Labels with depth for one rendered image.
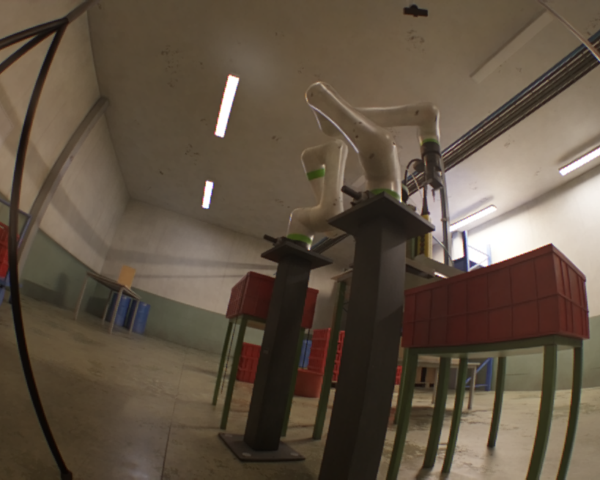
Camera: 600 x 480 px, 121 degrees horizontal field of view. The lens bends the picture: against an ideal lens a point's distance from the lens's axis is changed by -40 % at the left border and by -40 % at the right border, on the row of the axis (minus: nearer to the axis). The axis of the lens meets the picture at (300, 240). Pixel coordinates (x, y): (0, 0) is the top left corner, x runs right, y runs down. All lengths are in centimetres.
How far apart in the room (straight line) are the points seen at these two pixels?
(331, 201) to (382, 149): 52
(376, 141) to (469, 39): 352
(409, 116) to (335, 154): 46
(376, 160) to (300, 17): 336
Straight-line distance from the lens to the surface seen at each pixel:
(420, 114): 124
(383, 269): 81
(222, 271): 963
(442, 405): 137
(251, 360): 365
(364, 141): 88
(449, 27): 414
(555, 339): 79
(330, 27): 408
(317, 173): 158
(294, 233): 134
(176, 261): 965
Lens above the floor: 46
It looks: 23 degrees up
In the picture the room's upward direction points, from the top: 11 degrees clockwise
